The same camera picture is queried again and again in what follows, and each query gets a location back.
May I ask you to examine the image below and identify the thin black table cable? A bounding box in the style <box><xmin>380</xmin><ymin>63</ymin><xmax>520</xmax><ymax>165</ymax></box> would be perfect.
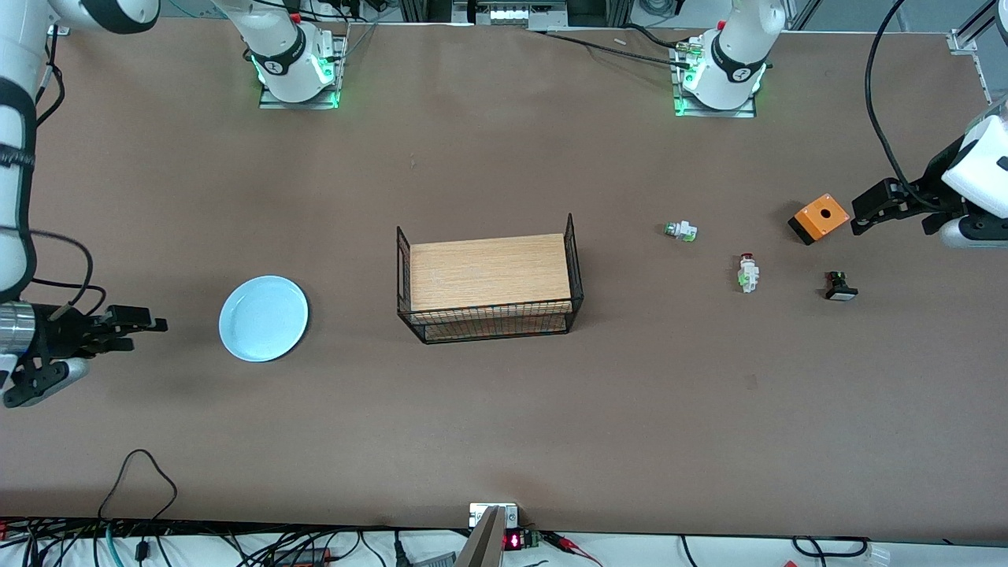
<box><xmin>535</xmin><ymin>28</ymin><xmax>695</xmax><ymax>69</ymax></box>

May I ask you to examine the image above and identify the orange button enclosure box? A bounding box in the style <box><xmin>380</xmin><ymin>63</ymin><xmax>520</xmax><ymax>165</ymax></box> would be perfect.
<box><xmin>787</xmin><ymin>193</ymin><xmax>851</xmax><ymax>246</ymax></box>

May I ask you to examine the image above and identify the light wooden board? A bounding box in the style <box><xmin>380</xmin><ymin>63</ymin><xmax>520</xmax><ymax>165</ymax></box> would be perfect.
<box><xmin>409</xmin><ymin>233</ymin><xmax>573</xmax><ymax>313</ymax></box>

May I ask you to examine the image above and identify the grey metal bracket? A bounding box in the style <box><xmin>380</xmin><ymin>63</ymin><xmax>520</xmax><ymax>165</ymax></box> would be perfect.
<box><xmin>455</xmin><ymin>506</ymin><xmax>506</xmax><ymax>567</ymax></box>

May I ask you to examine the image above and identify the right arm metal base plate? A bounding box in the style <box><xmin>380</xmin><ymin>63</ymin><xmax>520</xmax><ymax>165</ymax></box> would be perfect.
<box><xmin>258</xmin><ymin>22</ymin><xmax>349</xmax><ymax>109</ymax></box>

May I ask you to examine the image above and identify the teal cable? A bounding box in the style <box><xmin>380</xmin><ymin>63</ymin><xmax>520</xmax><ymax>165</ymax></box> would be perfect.
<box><xmin>93</xmin><ymin>526</ymin><xmax>123</xmax><ymax>567</ymax></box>

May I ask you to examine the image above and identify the black coiled cable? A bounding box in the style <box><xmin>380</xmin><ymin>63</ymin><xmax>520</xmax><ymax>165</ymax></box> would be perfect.
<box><xmin>791</xmin><ymin>535</ymin><xmax>872</xmax><ymax>560</ymax></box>

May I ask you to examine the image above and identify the white power strip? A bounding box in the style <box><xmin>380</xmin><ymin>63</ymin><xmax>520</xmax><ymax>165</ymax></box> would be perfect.
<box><xmin>453</xmin><ymin>0</ymin><xmax>569</xmax><ymax>31</ymax></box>

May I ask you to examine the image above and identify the black looped cable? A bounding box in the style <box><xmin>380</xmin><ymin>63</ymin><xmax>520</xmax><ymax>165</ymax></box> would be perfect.
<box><xmin>98</xmin><ymin>449</ymin><xmax>179</xmax><ymax>522</ymax></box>

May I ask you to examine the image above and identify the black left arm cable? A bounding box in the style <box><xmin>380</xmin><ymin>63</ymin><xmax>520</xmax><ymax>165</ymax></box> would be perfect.
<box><xmin>864</xmin><ymin>0</ymin><xmax>955</xmax><ymax>213</ymax></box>

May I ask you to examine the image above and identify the red and black probe lead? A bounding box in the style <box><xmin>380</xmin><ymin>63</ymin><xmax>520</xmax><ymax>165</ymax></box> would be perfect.
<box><xmin>542</xmin><ymin>532</ymin><xmax>606</xmax><ymax>567</ymax></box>

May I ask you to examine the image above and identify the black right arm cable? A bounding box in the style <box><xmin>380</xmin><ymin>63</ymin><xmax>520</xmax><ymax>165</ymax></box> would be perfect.
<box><xmin>30</xmin><ymin>24</ymin><xmax>108</xmax><ymax>317</ymax></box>

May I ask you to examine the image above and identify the aluminium edge rail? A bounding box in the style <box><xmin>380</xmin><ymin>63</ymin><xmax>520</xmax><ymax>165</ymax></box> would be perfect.
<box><xmin>973</xmin><ymin>52</ymin><xmax>1008</xmax><ymax>119</ymax></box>

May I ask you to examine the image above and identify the light blue round plate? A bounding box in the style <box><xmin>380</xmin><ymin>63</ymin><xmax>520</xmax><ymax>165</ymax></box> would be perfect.
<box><xmin>218</xmin><ymin>275</ymin><xmax>310</xmax><ymax>363</ymax></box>

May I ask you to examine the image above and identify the black wire mesh basket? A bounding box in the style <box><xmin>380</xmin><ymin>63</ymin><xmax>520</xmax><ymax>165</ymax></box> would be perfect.
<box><xmin>396</xmin><ymin>213</ymin><xmax>585</xmax><ymax>345</ymax></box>

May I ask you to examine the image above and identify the black power adapter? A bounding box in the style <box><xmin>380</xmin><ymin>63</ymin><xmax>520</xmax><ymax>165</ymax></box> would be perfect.
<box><xmin>272</xmin><ymin>547</ymin><xmax>333</xmax><ymax>567</ymax></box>

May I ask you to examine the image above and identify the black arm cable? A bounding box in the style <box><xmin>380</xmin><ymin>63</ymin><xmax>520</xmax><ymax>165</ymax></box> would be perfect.
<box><xmin>30</xmin><ymin>24</ymin><xmax>108</xmax><ymax>317</ymax></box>
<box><xmin>864</xmin><ymin>0</ymin><xmax>955</xmax><ymax>213</ymax></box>

